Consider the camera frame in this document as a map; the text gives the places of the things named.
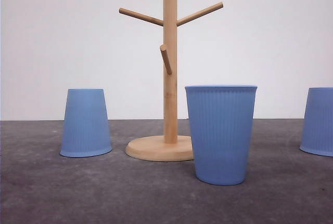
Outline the blue ribbed cup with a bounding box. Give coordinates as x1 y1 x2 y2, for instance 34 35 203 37
300 87 333 157
185 85 258 186
60 88 112 157

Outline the wooden mug tree stand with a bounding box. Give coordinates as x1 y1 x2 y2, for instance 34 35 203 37
119 0 223 161

